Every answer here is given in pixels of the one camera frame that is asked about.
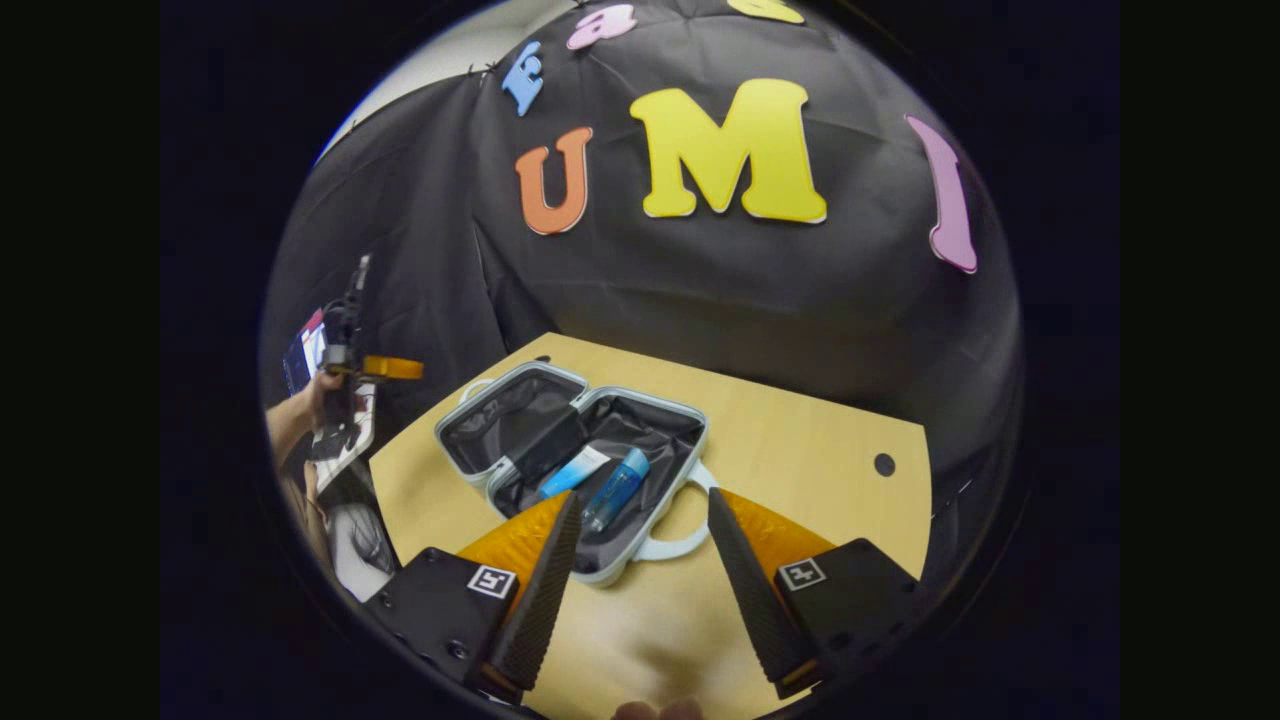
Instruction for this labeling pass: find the light blue small suitcase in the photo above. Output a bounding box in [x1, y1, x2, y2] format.
[433, 360, 746, 588]

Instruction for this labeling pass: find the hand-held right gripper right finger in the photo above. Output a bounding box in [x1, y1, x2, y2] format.
[706, 487, 923, 701]

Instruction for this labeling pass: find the translucent blue bottle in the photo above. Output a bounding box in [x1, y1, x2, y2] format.
[580, 447, 651, 534]

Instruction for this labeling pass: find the white blue tube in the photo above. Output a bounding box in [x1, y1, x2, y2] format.
[538, 445, 611, 499]

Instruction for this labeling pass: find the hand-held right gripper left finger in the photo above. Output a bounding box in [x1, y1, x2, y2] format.
[362, 490, 584, 703]

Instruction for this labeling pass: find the black backdrop cloth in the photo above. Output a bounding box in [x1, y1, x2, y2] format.
[262, 0, 1023, 521]

